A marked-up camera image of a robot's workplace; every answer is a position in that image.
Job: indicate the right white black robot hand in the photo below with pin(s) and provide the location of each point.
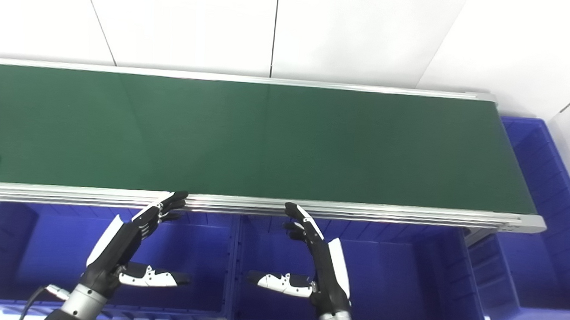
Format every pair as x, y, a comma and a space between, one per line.
329, 278

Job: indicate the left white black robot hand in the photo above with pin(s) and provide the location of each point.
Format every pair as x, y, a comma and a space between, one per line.
118, 249

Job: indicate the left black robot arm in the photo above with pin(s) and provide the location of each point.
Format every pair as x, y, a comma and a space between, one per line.
81, 306

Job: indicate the blue plastic bin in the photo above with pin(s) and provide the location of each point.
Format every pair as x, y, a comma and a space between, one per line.
543, 268
407, 284
42, 253

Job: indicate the green conveyor belt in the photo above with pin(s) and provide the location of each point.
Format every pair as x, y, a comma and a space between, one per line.
286, 140

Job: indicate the aluminium conveyor support leg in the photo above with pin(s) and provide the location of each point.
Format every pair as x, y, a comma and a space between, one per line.
477, 237

